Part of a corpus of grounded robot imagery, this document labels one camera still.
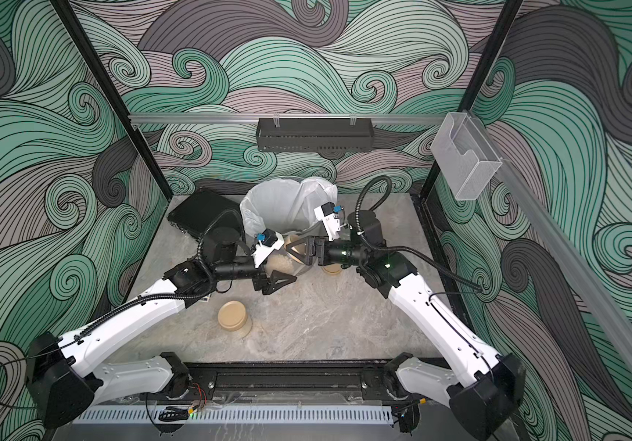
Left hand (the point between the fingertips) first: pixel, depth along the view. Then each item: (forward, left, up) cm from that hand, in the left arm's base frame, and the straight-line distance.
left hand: (289, 261), depth 69 cm
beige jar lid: (+12, -13, -24) cm, 30 cm away
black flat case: (+37, +41, -22) cm, 59 cm away
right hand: (0, -1, +5) cm, 5 cm away
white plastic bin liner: (+27, +4, -8) cm, 29 cm away
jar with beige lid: (-9, +17, -16) cm, 25 cm away
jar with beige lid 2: (+2, -1, +8) cm, 8 cm away
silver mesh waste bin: (0, +2, -1) cm, 3 cm away
